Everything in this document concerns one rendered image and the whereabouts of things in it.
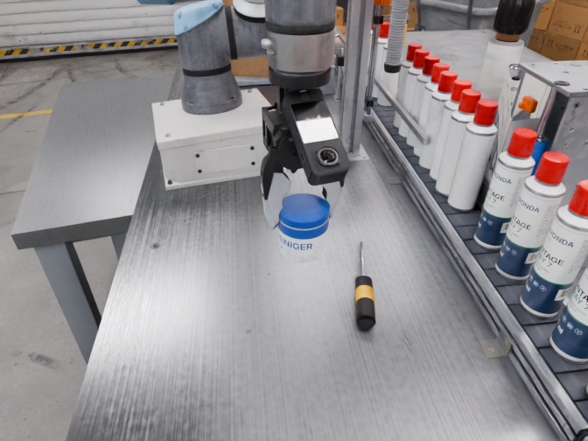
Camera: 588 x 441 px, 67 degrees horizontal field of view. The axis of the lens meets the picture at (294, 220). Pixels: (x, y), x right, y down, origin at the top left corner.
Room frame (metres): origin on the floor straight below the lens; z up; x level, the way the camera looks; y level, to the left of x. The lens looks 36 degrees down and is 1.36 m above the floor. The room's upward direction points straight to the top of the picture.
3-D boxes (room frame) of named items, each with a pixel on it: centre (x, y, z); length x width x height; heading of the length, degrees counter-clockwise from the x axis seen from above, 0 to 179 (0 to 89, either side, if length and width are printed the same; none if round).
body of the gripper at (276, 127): (0.51, 0.00, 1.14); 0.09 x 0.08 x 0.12; 17
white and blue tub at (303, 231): (0.49, -0.01, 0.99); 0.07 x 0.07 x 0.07
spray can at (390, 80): (1.22, -0.26, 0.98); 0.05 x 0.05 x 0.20
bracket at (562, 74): (0.67, -0.43, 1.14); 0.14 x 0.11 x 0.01; 7
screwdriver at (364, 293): (0.54, -0.12, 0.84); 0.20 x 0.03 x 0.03; 175
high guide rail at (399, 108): (1.36, -0.21, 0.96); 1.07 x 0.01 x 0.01; 7
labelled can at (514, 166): (0.59, -0.34, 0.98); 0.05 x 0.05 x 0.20
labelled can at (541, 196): (0.52, -0.35, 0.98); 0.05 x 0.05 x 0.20
